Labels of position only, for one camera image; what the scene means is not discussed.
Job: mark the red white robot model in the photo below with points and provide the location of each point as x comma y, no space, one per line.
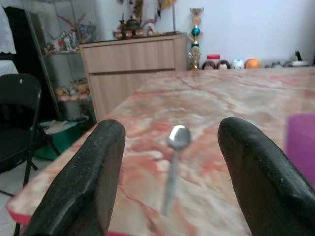
71,37

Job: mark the light wooden cabinet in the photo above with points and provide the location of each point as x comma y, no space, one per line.
130,59

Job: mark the small white red figurine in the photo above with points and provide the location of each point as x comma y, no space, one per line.
149,30

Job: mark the glass display cabinet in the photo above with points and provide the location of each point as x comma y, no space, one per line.
61,66

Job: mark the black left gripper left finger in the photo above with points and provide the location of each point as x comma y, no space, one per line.
81,184

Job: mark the orange toy ball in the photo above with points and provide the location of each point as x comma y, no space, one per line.
252,63

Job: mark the black piano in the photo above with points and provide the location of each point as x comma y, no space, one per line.
22,44

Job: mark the green bag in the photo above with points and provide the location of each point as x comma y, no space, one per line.
64,140

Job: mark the dark metal teapot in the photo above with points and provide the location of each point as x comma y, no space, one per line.
133,23

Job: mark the yellow pink plush toys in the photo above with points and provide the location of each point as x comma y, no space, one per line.
73,91

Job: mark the tall gold blue trophy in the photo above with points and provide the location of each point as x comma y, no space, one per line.
196,31

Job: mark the red-lidded jar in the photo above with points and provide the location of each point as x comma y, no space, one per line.
212,58

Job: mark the small brown doll figurine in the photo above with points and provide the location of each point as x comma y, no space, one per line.
139,33
118,34
128,34

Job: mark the feathered wall hanging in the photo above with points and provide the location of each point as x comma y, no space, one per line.
150,12

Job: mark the white lace cloth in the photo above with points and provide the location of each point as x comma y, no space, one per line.
6,32

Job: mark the black folding chair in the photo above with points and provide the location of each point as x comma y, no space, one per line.
17,93

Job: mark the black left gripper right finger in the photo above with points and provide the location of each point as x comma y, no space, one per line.
265,184

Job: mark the silver metal spoon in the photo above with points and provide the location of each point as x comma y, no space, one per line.
179,137

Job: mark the dark-haired doll head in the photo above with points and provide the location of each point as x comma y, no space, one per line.
208,65
223,65

